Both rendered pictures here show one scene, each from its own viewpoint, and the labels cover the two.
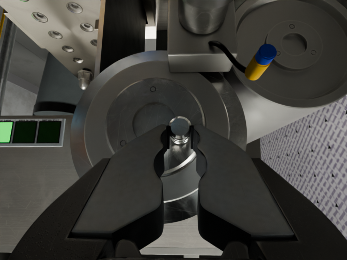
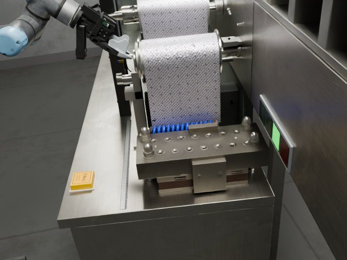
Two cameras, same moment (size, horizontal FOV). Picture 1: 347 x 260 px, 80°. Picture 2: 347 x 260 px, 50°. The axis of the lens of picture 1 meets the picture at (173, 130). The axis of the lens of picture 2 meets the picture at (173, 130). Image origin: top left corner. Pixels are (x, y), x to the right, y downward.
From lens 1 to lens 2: 1.25 m
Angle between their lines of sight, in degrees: 84
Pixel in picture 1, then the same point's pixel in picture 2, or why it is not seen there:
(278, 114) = not seen: hidden behind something
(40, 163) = (267, 89)
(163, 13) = not seen: hidden behind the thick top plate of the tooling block
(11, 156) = (275, 108)
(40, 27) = (197, 151)
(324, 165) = (158, 33)
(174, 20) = (131, 80)
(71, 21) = (191, 140)
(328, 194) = (157, 25)
